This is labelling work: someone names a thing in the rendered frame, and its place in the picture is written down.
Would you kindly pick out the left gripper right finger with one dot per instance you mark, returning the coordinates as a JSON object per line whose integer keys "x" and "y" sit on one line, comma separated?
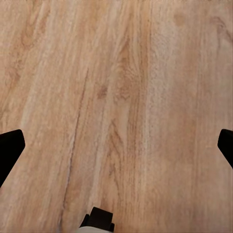
{"x": 225, "y": 144}

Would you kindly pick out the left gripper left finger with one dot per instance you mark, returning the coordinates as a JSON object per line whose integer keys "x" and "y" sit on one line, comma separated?
{"x": 11, "y": 146}

